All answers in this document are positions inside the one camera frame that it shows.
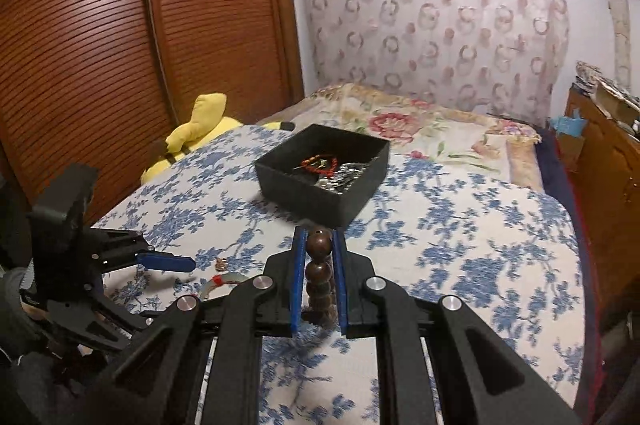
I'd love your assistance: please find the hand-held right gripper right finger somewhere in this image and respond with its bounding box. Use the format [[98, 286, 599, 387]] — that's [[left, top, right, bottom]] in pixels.
[[332, 227, 583, 425]]

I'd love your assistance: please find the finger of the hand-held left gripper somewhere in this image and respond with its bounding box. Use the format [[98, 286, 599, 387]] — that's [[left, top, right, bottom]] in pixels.
[[75, 291, 153, 354], [91, 229, 197, 274]]

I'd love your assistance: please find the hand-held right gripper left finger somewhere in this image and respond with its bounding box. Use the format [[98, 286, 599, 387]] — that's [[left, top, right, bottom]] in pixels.
[[97, 225, 308, 425]]

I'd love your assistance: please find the brown wooden bead bracelet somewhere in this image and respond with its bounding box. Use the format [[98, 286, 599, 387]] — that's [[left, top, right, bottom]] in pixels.
[[306, 229, 335, 324]]

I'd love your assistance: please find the pale jade bangle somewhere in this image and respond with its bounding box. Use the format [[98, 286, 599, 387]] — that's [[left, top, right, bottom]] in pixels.
[[200, 272, 251, 304]]

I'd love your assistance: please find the black box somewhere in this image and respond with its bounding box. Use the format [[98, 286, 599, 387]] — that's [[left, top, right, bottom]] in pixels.
[[254, 123, 391, 229]]

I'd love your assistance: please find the silver bead bracelet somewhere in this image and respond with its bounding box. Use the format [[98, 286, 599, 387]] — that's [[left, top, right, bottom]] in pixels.
[[315, 162, 372, 196]]

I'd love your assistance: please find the red cord bracelet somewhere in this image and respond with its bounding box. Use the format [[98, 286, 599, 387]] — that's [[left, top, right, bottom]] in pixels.
[[300, 155, 342, 178]]

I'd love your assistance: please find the blue floral cloth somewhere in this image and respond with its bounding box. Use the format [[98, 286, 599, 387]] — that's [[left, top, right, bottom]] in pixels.
[[87, 125, 587, 425]]

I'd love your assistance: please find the yellow plush toy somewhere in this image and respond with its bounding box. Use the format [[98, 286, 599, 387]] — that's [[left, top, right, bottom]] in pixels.
[[140, 93, 296, 186]]

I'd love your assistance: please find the floral bed blanket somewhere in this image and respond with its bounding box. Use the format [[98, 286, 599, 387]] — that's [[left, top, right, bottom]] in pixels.
[[287, 82, 544, 192]]

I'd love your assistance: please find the wooden louvered wardrobe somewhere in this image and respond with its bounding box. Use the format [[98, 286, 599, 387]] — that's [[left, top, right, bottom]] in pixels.
[[0, 0, 306, 226]]

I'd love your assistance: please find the dark blue bed mattress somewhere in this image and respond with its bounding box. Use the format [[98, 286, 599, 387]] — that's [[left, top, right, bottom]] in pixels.
[[530, 120, 607, 408]]

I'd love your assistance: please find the circle patterned sheer curtain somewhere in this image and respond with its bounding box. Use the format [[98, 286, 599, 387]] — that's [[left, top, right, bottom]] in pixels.
[[290, 0, 572, 126]]

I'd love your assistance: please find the light blue bag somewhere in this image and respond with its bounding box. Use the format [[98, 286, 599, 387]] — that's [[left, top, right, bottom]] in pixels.
[[547, 110, 587, 138]]

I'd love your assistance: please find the wooden sideboard cabinet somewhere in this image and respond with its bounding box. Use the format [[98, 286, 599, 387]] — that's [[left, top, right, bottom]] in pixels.
[[565, 85, 640, 311]]

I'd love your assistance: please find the stack of folded papers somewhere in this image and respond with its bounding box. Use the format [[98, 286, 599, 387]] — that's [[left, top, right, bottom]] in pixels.
[[575, 61, 622, 98]]

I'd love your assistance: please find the cardboard box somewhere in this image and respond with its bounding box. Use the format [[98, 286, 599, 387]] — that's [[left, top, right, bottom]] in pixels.
[[592, 80, 640, 118]]

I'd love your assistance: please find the tied beige window curtain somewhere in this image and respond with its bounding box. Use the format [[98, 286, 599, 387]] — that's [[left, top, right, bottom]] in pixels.
[[592, 0, 634, 96]]

